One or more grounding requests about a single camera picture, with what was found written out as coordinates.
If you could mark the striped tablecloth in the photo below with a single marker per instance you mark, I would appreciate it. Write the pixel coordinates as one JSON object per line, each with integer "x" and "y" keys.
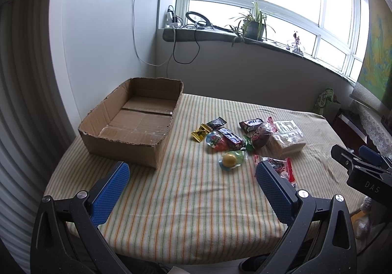
{"x": 190, "y": 211}

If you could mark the lace covered side furniture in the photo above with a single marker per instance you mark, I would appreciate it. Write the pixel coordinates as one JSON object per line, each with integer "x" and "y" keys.
{"x": 360, "y": 125}

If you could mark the green printed bag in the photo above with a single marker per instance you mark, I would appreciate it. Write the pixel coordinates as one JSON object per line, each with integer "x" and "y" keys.
{"x": 327, "y": 104}

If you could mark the short Snickers bar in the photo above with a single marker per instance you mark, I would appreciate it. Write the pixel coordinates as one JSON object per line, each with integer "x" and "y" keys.
{"x": 251, "y": 124}

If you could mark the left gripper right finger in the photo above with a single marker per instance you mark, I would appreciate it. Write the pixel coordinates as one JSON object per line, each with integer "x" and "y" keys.
{"x": 319, "y": 238}

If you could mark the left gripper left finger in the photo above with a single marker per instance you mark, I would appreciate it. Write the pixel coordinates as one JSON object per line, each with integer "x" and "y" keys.
{"x": 52, "y": 248}

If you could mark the white cabinet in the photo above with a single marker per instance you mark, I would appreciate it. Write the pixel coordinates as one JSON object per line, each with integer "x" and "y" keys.
{"x": 96, "y": 45}

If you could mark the open cardboard box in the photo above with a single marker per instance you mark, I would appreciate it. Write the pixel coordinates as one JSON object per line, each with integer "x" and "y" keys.
{"x": 133, "y": 123}

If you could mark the potted spider plant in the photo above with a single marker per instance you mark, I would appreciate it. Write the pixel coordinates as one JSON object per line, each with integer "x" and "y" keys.
{"x": 252, "y": 26}

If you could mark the white power strip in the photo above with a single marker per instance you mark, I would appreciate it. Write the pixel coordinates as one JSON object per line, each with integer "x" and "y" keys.
{"x": 172, "y": 21}

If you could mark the black candy wrapper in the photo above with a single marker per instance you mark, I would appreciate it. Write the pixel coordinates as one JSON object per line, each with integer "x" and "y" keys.
{"x": 216, "y": 123}

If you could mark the green candy wrapper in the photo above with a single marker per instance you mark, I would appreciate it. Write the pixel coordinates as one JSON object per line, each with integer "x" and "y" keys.
{"x": 249, "y": 144}

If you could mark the yellow ball snack pack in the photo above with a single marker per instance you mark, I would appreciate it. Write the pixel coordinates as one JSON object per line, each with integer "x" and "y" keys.
{"x": 232, "y": 159}

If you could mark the yellow candy wrapper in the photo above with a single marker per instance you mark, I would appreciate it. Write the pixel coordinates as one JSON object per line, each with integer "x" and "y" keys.
{"x": 200, "y": 133}

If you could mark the bagged sliced bread loaf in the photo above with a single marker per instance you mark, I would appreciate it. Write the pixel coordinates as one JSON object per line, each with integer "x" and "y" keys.
{"x": 285, "y": 140}

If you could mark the red jelly cup snack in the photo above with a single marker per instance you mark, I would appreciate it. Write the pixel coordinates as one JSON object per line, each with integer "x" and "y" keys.
{"x": 217, "y": 141}

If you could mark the red clear chocolate cake pack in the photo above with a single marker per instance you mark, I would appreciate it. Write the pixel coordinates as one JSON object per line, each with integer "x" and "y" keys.
{"x": 263, "y": 133}

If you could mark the small figurine on sill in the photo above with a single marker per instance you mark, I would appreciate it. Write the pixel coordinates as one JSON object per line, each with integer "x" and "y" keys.
{"x": 296, "y": 46}

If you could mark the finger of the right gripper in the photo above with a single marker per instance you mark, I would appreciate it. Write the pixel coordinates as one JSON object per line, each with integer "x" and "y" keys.
{"x": 373, "y": 157}
{"x": 351, "y": 161}

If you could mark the long Snickers bar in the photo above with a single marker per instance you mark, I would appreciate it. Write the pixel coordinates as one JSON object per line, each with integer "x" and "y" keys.
{"x": 234, "y": 141}

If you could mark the red white snack packet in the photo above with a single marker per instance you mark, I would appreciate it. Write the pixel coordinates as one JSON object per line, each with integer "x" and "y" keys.
{"x": 282, "y": 167}

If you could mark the colourful wall map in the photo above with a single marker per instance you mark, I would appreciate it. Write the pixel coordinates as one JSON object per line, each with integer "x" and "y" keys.
{"x": 375, "y": 73}

